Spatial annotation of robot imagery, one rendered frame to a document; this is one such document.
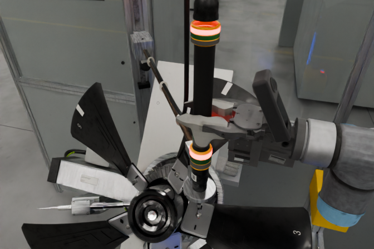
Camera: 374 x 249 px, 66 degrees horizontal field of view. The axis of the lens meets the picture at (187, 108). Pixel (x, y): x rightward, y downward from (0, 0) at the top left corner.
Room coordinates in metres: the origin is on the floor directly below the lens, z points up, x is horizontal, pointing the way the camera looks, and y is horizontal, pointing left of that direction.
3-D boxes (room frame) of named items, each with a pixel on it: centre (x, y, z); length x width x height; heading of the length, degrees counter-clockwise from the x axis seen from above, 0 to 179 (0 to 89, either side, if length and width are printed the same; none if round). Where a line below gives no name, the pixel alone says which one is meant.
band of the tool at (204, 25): (0.41, -0.03, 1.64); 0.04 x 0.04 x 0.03
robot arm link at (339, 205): (0.35, -0.29, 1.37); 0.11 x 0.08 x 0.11; 156
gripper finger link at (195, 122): (0.39, -0.02, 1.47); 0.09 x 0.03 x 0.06; 83
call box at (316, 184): (0.59, -0.46, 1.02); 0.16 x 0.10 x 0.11; 163
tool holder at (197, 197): (0.42, -0.02, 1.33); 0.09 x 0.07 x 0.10; 18
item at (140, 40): (1.01, 0.17, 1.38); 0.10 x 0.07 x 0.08; 18
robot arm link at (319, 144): (0.36, -0.21, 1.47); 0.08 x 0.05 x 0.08; 163
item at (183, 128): (0.70, 0.07, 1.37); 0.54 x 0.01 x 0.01; 18
